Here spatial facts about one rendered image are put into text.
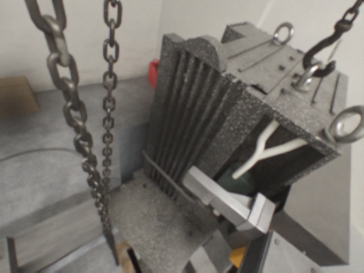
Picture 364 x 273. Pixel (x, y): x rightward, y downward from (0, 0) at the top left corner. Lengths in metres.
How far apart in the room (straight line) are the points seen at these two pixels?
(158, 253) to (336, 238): 0.64
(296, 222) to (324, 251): 0.07
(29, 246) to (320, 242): 1.14
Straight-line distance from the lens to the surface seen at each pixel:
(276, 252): 0.21
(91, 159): 0.20
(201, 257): 1.18
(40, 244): 1.20
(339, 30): 0.42
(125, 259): 1.78
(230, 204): 0.21
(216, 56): 0.38
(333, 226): 0.48
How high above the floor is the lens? 1.78
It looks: 46 degrees down
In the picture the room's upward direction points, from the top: 23 degrees clockwise
